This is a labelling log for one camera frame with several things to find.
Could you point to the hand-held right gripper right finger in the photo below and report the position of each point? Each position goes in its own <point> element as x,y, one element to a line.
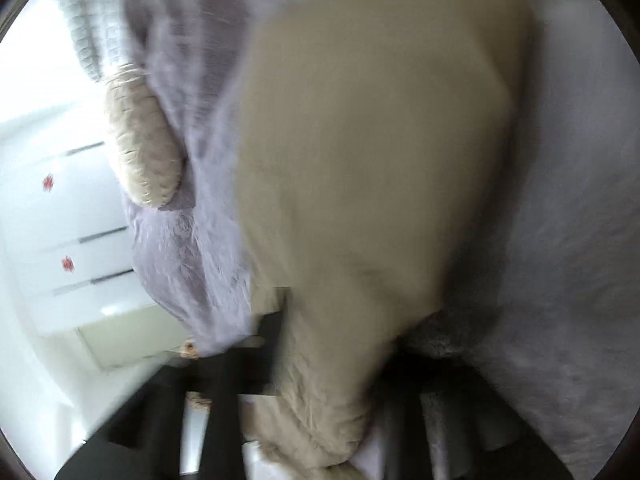
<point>500,415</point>

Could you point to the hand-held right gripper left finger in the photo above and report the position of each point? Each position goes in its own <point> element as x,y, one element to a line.
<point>272,345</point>

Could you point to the beige garment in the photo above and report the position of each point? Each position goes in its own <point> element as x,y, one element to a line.
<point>375,160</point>

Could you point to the lavender bed blanket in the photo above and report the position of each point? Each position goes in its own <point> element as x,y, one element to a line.
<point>550,210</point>

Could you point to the beige quilted pillow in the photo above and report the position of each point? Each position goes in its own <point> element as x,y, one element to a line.
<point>145,145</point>

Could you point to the white wardrobe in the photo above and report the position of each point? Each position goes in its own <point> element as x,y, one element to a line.
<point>50,220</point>

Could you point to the grey quilted headboard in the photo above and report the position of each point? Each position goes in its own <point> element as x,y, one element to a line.
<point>95,25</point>

